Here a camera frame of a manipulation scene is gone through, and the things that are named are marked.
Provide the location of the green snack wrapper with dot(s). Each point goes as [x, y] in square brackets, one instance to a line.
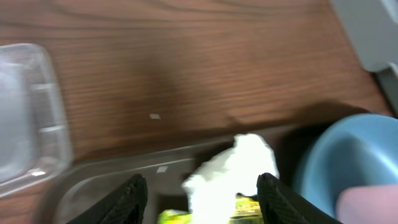
[247, 211]

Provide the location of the pink plastic cup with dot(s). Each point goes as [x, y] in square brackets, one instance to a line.
[375, 204]

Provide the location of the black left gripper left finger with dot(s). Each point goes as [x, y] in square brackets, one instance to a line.
[124, 205]

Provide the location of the clear plastic bin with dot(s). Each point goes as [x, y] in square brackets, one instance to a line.
[35, 142]

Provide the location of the grey dishwasher rack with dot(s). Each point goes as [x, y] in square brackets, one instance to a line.
[371, 26]

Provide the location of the dark blue plate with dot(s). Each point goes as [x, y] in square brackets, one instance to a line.
[358, 150]

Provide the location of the white napkin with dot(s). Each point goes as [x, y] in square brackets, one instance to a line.
[212, 188]

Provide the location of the brown serving tray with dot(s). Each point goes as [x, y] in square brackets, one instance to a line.
[86, 183]

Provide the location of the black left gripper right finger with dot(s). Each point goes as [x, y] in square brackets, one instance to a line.
[281, 205]

